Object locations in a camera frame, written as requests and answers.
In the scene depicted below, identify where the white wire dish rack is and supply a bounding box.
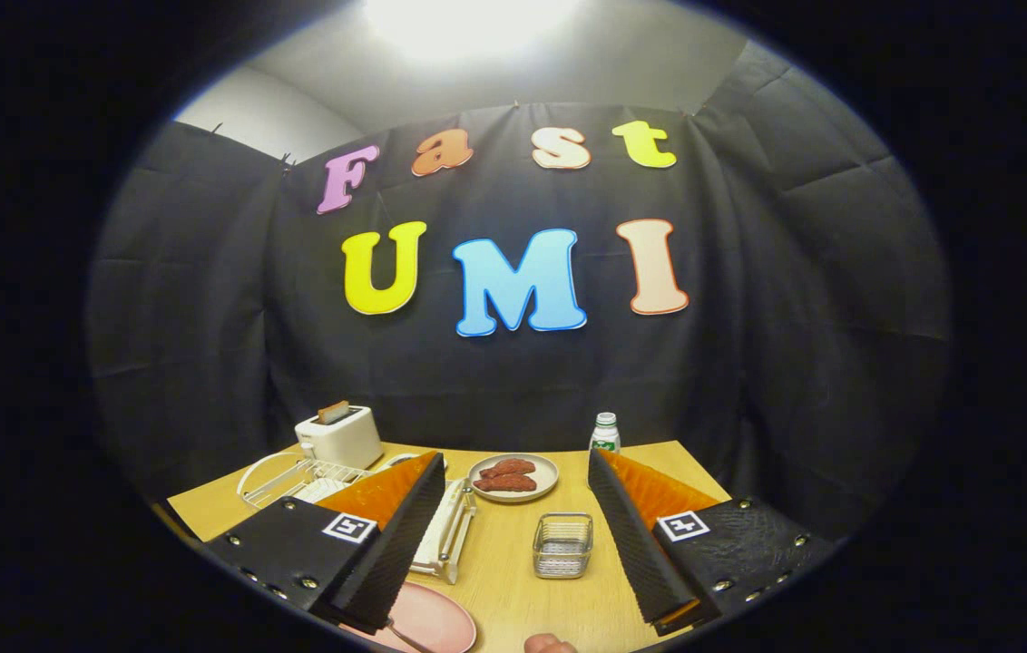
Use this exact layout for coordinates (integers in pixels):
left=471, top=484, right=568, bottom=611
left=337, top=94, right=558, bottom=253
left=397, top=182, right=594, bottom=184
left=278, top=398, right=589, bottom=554
left=237, top=451, right=478, bottom=586

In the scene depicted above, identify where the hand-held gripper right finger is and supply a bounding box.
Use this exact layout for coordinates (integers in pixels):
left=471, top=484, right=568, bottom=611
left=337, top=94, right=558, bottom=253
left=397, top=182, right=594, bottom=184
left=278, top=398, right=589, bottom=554
left=586, top=447, right=832, bottom=638

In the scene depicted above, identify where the pink plate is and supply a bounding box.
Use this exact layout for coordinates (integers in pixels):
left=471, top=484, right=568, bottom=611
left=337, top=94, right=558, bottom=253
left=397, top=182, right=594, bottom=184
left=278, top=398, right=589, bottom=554
left=338, top=581, right=478, bottom=653

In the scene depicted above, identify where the metal wire basket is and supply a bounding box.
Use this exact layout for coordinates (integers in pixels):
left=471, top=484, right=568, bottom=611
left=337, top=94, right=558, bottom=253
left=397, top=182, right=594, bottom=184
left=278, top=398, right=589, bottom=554
left=533, top=512, right=594, bottom=580

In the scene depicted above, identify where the white toaster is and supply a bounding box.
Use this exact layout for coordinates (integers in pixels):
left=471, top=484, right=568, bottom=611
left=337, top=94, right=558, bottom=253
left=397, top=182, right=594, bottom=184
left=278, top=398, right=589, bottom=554
left=295, top=405, right=385, bottom=470

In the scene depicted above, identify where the beige round plate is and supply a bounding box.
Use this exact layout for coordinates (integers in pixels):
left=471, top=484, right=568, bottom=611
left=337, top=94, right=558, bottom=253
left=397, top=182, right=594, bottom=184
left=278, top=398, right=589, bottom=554
left=467, top=453, right=560, bottom=504

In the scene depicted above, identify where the black backdrop cloth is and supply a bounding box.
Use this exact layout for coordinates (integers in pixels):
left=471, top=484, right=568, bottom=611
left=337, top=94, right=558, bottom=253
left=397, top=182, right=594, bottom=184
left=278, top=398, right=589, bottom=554
left=87, top=41, right=954, bottom=545

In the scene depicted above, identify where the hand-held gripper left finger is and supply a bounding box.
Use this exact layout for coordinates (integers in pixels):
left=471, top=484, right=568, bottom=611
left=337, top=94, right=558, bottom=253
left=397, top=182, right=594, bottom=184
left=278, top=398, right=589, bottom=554
left=190, top=451, right=446, bottom=636

